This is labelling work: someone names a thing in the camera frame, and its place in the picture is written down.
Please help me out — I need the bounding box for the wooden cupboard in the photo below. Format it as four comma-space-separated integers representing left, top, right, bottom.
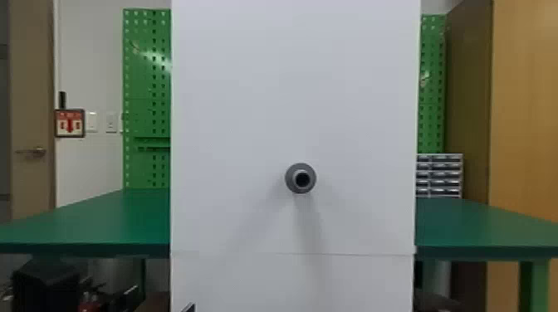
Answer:
444, 0, 558, 312

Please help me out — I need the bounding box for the red wall sign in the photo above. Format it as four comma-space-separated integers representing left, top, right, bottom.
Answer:
54, 108, 86, 139

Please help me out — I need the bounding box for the grey peg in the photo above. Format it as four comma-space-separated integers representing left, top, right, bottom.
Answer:
284, 163, 318, 195

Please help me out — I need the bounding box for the white drawer cabinet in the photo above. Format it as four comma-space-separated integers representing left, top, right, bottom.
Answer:
415, 153, 464, 200

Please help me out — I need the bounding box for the white panel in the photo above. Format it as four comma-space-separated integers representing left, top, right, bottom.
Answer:
169, 0, 422, 312

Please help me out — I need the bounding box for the wooden door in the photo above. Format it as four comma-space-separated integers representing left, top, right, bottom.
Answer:
7, 0, 56, 221

